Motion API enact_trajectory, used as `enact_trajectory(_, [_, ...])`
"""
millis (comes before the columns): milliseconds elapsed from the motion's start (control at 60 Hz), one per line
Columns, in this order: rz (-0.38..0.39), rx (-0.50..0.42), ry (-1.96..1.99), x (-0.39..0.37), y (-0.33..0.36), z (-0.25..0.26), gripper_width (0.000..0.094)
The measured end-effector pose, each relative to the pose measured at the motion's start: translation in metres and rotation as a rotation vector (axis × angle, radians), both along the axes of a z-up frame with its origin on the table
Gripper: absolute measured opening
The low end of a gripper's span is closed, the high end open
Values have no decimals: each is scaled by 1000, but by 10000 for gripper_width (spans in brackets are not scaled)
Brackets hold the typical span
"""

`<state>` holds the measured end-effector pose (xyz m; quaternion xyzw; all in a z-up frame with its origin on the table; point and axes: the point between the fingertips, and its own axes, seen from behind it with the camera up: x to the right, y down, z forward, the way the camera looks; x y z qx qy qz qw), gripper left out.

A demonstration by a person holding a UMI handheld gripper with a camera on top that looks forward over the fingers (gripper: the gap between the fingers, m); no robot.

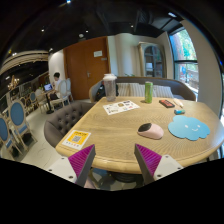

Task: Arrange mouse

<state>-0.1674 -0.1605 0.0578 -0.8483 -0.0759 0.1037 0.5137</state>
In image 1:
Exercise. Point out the pink computer mouse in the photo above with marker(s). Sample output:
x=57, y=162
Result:
x=151, y=130

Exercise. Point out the seated person in white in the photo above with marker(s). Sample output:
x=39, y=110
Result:
x=55, y=86

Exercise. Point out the orange wooden door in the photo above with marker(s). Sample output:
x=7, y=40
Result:
x=86, y=63

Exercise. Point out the grey curved sofa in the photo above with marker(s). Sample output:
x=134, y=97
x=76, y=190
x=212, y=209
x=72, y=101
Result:
x=167, y=88

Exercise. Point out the open laptop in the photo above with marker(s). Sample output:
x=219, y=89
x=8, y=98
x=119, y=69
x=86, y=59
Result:
x=48, y=87

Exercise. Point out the green drink can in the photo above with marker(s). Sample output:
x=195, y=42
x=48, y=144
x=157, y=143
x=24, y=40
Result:
x=148, y=92

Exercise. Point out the grey tufted armchair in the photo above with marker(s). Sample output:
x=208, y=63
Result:
x=60, y=122

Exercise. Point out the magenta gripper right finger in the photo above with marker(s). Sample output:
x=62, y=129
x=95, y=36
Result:
x=154, y=166

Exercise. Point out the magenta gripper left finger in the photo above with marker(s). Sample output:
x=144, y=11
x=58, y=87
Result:
x=76, y=167

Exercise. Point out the small blue eraser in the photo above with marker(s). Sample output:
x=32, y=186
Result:
x=179, y=112

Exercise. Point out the blue cloud mouse pad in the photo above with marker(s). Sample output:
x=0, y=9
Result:
x=188, y=128

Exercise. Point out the yellow QR code sticker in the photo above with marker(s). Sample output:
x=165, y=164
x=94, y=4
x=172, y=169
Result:
x=76, y=139

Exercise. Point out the arched wooden cabinet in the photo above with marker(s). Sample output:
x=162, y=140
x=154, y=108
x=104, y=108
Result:
x=152, y=60

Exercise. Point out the blue white dining chair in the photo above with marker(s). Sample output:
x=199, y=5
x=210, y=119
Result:
x=7, y=137
x=18, y=117

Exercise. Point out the white printed menu sheet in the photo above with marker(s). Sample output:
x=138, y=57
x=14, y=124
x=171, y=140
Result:
x=119, y=107

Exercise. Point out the clear plastic shaker bottle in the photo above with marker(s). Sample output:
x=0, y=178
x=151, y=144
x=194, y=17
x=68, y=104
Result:
x=110, y=87

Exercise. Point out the black backpack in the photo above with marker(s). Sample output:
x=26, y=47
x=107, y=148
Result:
x=101, y=92

